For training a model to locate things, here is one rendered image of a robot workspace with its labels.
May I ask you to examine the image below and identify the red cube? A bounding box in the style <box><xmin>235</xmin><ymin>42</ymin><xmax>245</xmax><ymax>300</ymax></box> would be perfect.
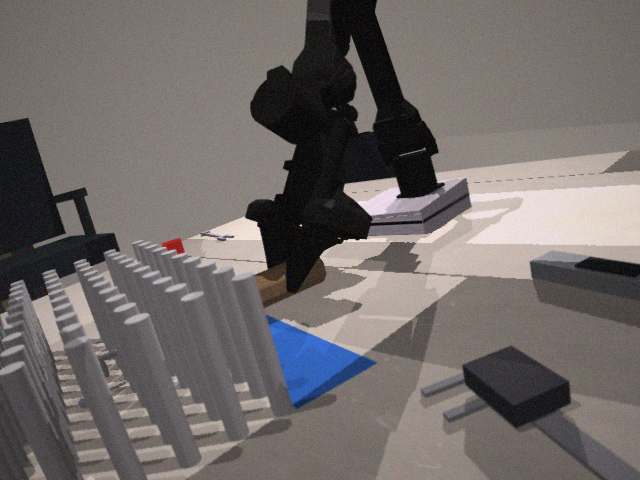
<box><xmin>162</xmin><ymin>238</ymin><xmax>185</xmax><ymax>254</ymax></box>

